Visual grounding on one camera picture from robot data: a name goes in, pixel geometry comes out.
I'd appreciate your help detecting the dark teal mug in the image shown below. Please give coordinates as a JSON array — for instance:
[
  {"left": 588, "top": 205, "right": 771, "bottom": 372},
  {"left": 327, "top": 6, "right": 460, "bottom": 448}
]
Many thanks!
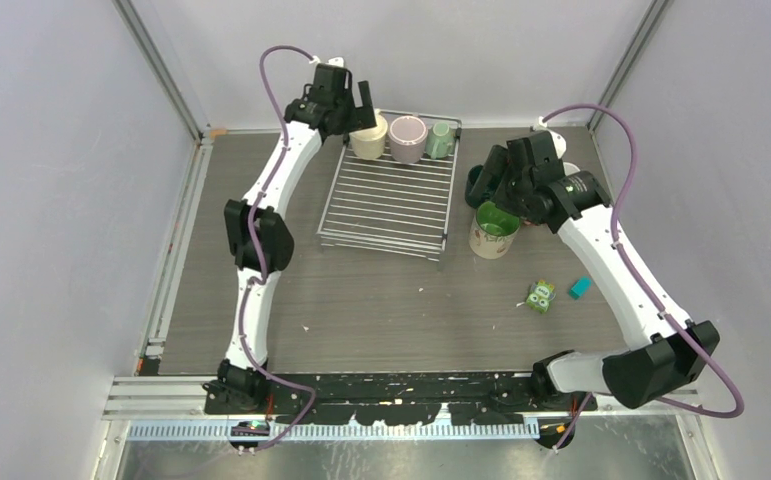
[{"left": 464, "top": 165, "right": 485, "bottom": 209}]

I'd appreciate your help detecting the cream mug back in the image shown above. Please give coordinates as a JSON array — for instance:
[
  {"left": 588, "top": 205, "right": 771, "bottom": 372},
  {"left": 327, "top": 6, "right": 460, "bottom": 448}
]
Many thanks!
[{"left": 349, "top": 109, "right": 388, "bottom": 160}]

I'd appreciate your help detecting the cream mug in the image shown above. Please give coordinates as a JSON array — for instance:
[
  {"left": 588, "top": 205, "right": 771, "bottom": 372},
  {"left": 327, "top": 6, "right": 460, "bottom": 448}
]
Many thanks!
[
  {"left": 469, "top": 201, "right": 522, "bottom": 260},
  {"left": 349, "top": 109, "right": 388, "bottom": 160}
]

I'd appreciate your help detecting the cream mug front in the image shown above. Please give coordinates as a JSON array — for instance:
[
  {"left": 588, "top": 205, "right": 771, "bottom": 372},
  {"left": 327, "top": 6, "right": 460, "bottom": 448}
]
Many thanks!
[{"left": 469, "top": 201, "right": 522, "bottom": 260}]

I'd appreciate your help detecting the small sage green cup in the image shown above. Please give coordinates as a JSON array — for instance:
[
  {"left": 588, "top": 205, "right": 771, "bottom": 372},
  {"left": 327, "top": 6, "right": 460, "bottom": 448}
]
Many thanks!
[{"left": 425, "top": 122, "right": 456, "bottom": 160}]

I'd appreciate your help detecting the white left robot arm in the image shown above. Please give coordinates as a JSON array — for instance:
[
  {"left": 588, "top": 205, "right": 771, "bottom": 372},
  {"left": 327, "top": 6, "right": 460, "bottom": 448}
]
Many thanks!
[{"left": 203, "top": 57, "right": 376, "bottom": 414}]

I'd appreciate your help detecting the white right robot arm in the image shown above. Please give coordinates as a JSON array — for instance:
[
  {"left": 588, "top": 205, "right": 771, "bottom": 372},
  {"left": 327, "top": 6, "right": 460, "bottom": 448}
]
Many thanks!
[{"left": 470, "top": 131, "right": 720, "bottom": 411}]

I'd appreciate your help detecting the mauve pink mug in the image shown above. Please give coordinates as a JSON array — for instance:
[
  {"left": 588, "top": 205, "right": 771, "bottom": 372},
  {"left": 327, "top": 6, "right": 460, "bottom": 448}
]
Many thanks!
[{"left": 388, "top": 115, "right": 428, "bottom": 164}]

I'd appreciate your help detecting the green toy monster block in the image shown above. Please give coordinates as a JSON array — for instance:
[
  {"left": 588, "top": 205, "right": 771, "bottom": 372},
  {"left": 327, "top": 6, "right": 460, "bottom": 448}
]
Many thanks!
[{"left": 525, "top": 280, "right": 555, "bottom": 314}]

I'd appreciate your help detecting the teal toy block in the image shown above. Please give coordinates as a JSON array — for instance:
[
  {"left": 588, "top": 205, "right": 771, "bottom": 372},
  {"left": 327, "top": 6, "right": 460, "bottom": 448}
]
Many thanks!
[{"left": 568, "top": 276, "right": 592, "bottom": 300}]

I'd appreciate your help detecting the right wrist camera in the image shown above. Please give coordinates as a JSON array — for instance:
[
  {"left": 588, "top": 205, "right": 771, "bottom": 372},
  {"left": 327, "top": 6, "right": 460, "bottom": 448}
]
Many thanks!
[{"left": 532, "top": 116, "right": 567, "bottom": 159}]

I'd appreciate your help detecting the metal wire dish rack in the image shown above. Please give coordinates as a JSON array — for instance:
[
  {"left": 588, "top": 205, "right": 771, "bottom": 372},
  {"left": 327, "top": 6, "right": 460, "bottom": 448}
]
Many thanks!
[{"left": 316, "top": 113, "right": 463, "bottom": 262}]

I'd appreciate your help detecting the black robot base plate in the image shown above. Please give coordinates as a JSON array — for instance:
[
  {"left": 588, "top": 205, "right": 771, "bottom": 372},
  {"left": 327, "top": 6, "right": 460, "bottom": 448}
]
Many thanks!
[{"left": 202, "top": 370, "right": 596, "bottom": 426}]

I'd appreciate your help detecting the aluminium front rail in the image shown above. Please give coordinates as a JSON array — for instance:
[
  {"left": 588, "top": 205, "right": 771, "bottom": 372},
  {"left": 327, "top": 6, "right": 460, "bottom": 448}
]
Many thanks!
[{"left": 102, "top": 377, "right": 684, "bottom": 445}]

